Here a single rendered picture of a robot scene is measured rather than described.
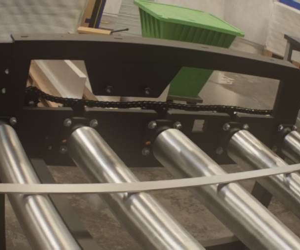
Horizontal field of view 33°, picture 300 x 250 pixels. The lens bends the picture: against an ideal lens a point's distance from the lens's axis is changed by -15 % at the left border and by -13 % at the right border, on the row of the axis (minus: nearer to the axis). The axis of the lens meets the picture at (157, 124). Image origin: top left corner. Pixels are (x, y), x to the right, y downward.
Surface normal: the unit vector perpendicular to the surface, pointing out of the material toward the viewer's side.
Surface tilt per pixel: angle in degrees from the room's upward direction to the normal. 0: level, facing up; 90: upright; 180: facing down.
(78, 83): 90
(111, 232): 0
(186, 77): 101
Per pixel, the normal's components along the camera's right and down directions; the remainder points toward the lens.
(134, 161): 0.45, 0.41
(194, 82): 0.27, 0.57
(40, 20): -0.04, 0.47
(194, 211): 0.22, -0.91
